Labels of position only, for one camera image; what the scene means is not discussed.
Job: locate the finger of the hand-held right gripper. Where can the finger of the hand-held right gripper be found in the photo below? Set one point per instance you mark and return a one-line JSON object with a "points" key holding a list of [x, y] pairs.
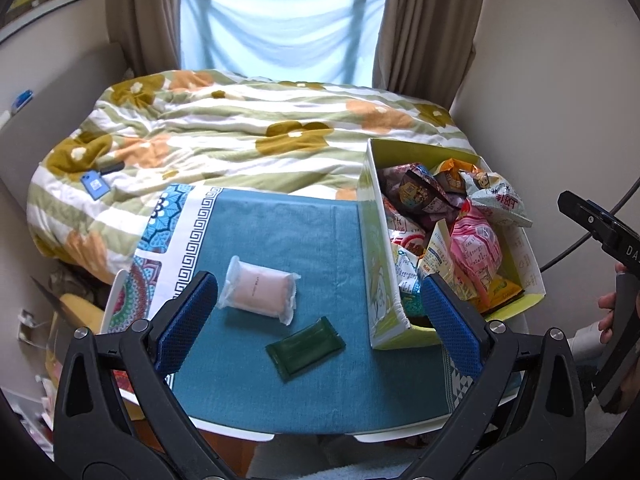
{"points": [[587, 219]]}

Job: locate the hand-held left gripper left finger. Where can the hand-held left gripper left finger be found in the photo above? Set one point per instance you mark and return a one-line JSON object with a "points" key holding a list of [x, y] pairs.
{"points": [[185, 320]]}

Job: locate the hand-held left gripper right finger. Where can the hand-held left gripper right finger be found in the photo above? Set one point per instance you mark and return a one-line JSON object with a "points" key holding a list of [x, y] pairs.
{"points": [[450, 325]]}

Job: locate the pink and white packet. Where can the pink and white packet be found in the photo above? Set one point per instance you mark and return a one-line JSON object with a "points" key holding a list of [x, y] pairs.
{"points": [[257, 290]]}

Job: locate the green cardboard box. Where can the green cardboard box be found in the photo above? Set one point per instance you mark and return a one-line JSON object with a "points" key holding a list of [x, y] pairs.
{"points": [[380, 285]]}

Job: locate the pile of snack packets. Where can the pile of snack packets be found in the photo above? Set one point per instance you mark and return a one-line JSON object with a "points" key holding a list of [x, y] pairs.
{"points": [[470, 240]]}

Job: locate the dark green packet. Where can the dark green packet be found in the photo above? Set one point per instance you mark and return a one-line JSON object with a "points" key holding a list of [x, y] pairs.
{"points": [[305, 347]]}

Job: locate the person's right hand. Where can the person's right hand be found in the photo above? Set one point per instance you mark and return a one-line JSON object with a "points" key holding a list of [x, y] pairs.
{"points": [[606, 302]]}

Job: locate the dark cloth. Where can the dark cloth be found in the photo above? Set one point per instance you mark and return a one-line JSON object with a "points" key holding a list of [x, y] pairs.
{"points": [[75, 280]]}

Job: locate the teal patterned table mat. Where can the teal patterned table mat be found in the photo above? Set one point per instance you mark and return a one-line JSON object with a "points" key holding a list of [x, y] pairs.
{"points": [[280, 240]]}

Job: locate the small blue card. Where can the small blue card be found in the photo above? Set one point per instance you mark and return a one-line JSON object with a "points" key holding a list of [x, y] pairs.
{"points": [[95, 184]]}

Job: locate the small black remote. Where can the small black remote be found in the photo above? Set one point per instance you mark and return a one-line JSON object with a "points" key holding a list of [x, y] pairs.
{"points": [[111, 166]]}

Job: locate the floral striped quilt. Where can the floral striped quilt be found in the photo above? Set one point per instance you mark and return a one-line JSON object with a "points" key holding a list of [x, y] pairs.
{"points": [[250, 125]]}

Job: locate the beige curtain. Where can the beige curtain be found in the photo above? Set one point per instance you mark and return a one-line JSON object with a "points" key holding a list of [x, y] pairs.
{"points": [[145, 15], [425, 25]]}

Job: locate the grey headboard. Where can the grey headboard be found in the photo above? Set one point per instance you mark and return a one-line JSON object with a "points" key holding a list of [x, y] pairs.
{"points": [[50, 100]]}

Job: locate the small white box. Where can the small white box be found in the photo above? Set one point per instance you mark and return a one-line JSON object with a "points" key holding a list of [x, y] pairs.
{"points": [[4, 119]]}

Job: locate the small blue object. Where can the small blue object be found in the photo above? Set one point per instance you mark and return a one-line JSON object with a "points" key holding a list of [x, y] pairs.
{"points": [[22, 99]]}

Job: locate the light blue window cloth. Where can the light blue window cloth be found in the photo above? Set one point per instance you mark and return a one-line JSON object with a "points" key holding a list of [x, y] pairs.
{"points": [[280, 30]]}

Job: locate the white wall socket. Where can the white wall socket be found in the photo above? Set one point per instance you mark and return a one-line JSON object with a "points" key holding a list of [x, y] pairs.
{"points": [[27, 322]]}

